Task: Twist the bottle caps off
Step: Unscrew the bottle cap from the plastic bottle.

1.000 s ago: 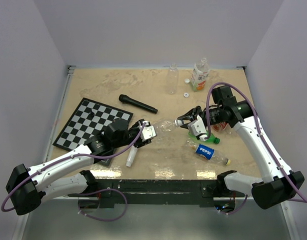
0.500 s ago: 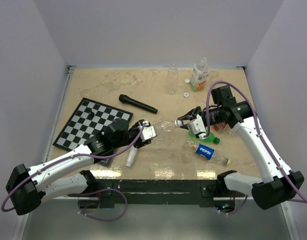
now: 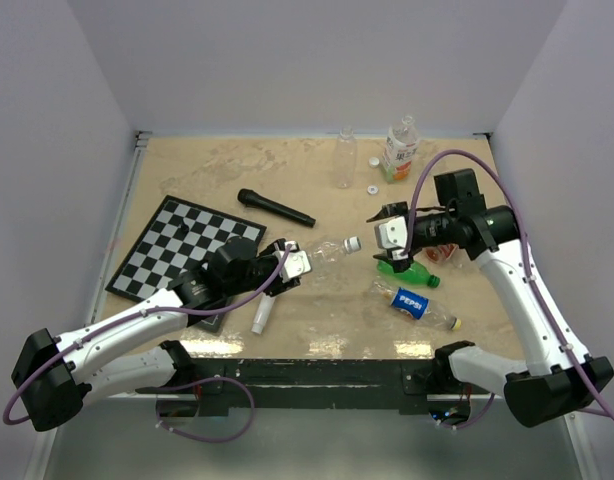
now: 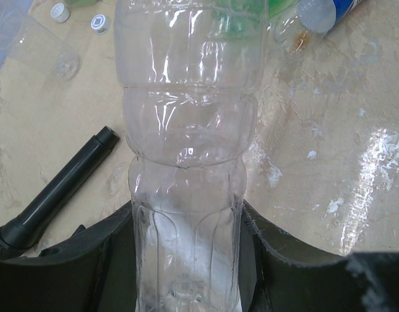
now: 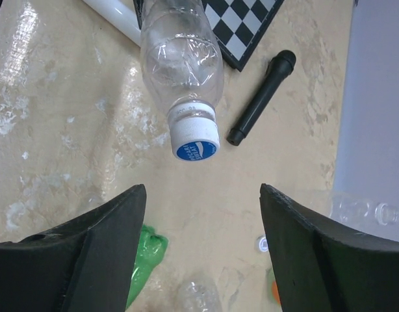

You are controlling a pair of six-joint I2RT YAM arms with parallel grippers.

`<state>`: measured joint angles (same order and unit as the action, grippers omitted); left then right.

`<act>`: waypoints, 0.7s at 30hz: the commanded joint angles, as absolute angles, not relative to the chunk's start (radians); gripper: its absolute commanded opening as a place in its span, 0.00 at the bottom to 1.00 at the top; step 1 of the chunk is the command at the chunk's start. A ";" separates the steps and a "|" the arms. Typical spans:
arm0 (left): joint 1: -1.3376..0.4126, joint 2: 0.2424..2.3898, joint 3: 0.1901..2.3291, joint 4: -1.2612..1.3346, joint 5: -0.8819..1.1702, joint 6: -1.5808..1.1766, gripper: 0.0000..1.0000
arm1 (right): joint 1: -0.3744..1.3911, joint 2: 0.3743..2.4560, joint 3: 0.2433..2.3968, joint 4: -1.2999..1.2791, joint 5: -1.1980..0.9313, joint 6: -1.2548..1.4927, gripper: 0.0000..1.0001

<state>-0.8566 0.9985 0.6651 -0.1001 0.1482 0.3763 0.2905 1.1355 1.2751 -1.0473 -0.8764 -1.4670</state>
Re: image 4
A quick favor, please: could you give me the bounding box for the white bottle cap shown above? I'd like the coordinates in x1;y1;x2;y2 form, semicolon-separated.
50;3;70;23

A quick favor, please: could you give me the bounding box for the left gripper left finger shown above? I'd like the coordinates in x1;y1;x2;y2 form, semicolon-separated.
0;203;137;311

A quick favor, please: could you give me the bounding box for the green plastic bottle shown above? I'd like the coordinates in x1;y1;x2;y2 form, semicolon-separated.
212;1;297;36

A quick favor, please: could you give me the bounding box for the black microphone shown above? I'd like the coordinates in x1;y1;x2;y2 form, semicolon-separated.
0;126;120;260

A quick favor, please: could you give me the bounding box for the Pepsi label clear bottle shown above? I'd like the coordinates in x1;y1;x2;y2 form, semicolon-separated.
272;0;360;57

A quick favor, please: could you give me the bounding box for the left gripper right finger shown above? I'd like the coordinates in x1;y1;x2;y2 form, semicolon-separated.
240;202;399;311

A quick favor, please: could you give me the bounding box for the white cap with square mark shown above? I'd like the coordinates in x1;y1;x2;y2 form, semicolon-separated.
90;14;110;34

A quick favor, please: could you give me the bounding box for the white label tea bottle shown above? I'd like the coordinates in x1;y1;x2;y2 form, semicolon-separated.
64;0;98;8

